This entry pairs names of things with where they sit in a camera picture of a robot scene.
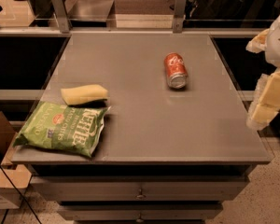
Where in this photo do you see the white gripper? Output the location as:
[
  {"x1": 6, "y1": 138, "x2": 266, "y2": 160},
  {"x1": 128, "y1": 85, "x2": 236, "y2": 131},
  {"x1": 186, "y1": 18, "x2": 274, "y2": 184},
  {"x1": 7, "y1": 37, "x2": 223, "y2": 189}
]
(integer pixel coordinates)
[{"x1": 245, "y1": 15, "x2": 280, "y2": 131}]

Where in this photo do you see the yellow sponge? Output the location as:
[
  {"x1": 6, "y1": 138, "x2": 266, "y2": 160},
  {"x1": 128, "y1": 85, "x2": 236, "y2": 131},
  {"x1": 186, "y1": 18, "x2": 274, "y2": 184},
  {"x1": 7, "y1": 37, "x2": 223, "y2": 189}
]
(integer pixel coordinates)
[{"x1": 61, "y1": 84, "x2": 108, "y2": 105}]

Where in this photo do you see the red Coca-Cola can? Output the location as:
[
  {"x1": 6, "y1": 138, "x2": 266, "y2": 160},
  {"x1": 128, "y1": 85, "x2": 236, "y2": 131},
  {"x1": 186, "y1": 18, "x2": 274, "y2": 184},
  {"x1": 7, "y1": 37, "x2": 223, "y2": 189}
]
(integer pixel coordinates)
[{"x1": 164, "y1": 52, "x2": 188, "y2": 89}]

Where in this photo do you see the green Kettle chips bag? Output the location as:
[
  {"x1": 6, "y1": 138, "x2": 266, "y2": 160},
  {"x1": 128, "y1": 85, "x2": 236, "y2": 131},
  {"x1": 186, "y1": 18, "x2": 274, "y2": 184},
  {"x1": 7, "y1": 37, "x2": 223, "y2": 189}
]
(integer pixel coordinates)
[{"x1": 13, "y1": 102, "x2": 109, "y2": 157}]

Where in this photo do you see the lower grey drawer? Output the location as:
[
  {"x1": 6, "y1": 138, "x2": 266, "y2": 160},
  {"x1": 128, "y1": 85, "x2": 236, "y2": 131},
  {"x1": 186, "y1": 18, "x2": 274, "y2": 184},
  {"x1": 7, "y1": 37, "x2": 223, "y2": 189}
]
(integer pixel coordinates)
[{"x1": 58, "y1": 203, "x2": 222, "y2": 222}]

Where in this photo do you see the grey drawer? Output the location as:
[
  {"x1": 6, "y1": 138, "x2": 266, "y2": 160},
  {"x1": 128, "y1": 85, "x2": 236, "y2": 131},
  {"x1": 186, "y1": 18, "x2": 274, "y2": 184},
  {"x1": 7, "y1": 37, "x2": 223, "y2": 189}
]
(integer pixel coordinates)
[
  {"x1": 31, "y1": 177, "x2": 248, "y2": 202},
  {"x1": 58, "y1": 203, "x2": 222, "y2": 222}
]

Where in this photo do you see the upper grey drawer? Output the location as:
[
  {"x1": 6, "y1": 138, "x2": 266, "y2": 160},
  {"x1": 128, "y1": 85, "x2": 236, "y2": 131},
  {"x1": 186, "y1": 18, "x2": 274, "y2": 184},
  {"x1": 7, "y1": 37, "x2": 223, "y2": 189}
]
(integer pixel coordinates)
[{"x1": 31, "y1": 177, "x2": 248, "y2": 202}]

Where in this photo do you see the cardboard box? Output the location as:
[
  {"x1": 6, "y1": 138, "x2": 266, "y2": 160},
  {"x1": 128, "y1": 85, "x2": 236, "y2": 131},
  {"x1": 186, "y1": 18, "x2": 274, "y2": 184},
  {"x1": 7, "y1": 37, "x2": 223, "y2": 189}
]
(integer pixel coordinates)
[{"x1": 0, "y1": 112, "x2": 32, "y2": 210}]

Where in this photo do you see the right metal bracket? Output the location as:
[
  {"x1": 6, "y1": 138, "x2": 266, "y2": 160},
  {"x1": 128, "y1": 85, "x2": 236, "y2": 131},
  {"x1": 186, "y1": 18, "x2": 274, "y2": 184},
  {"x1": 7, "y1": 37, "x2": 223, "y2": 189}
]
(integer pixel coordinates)
[{"x1": 172, "y1": 0, "x2": 187, "y2": 33}]

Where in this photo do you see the metal bracket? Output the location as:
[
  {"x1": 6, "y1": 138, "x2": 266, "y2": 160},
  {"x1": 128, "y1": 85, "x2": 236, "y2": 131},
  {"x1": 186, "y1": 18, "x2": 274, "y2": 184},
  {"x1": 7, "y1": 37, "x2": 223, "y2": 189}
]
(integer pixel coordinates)
[
  {"x1": 172, "y1": 0, "x2": 187, "y2": 33},
  {"x1": 51, "y1": 0, "x2": 70, "y2": 33}
]

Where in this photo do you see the left metal bracket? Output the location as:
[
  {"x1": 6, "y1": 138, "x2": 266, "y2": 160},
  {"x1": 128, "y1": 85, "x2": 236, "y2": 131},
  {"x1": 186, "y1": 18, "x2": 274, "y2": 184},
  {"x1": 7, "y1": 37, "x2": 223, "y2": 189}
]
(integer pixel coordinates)
[{"x1": 51, "y1": 0, "x2": 70, "y2": 33}]

